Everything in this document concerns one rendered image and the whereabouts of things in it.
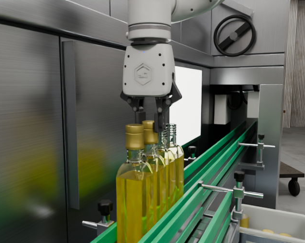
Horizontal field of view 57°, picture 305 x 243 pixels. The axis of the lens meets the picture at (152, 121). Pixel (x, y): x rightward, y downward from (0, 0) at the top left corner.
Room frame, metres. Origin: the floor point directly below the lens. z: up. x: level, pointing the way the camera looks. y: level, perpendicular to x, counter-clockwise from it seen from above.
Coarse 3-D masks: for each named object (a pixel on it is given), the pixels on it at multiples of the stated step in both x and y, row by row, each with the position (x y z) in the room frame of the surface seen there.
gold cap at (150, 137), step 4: (144, 124) 0.55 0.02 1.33; (148, 124) 0.55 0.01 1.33; (152, 124) 0.55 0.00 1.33; (144, 128) 0.55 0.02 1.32; (148, 128) 0.55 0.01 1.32; (152, 128) 0.55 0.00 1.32; (144, 132) 0.55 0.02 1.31; (148, 132) 0.55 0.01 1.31; (152, 132) 0.55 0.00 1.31; (144, 136) 0.55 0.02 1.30; (148, 136) 0.55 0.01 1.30; (152, 136) 0.55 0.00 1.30; (156, 136) 0.56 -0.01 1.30; (144, 140) 0.55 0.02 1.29; (148, 140) 0.55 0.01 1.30; (152, 140) 0.55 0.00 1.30; (156, 140) 0.56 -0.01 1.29
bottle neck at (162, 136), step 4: (164, 128) 0.61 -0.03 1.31; (160, 132) 0.61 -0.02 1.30; (164, 132) 0.61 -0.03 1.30; (160, 136) 0.61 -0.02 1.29; (164, 136) 0.61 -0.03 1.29; (160, 140) 0.60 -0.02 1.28; (164, 140) 0.61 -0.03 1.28; (160, 144) 0.61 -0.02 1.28; (164, 144) 0.61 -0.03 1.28; (156, 148) 0.61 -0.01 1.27; (160, 148) 0.61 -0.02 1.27; (164, 148) 0.61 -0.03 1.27
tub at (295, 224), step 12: (252, 216) 0.87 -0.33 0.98; (264, 216) 0.86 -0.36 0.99; (276, 216) 0.84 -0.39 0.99; (288, 216) 0.83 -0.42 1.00; (300, 216) 0.81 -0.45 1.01; (240, 228) 0.74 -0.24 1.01; (252, 228) 0.87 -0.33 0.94; (264, 228) 0.85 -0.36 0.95; (276, 228) 0.84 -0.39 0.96; (288, 228) 0.82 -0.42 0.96; (300, 228) 0.81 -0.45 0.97; (288, 240) 0.68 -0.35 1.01; (300, 240) 0.67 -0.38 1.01
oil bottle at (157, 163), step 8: (144, 160) 0.55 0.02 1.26; (152, 160) 0.54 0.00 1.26; (160, 160) 0.56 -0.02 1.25; (152, 168) 0.53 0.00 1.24; (160, 168) 0.55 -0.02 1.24; (160, 176) 0.55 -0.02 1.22; (160, 184) 0.55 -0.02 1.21; (160, 192) 0.55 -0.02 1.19; (160, 200) 0.55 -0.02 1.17; (160, 208) 0.55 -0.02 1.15; (160, 216) 0.55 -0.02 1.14
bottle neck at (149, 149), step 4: (144, 144) 0.56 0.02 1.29; (148, 144) 0.55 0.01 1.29; (152, 144) 0.55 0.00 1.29; (156, 144) 0.56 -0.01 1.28; (144, 148) 0.56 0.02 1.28; (148, 148) 0.55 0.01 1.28; (152, 148) 0.56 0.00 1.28; (144, 152) 0.56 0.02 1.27; (148, 152) 0.55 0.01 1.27; (152, 152) 0.56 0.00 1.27
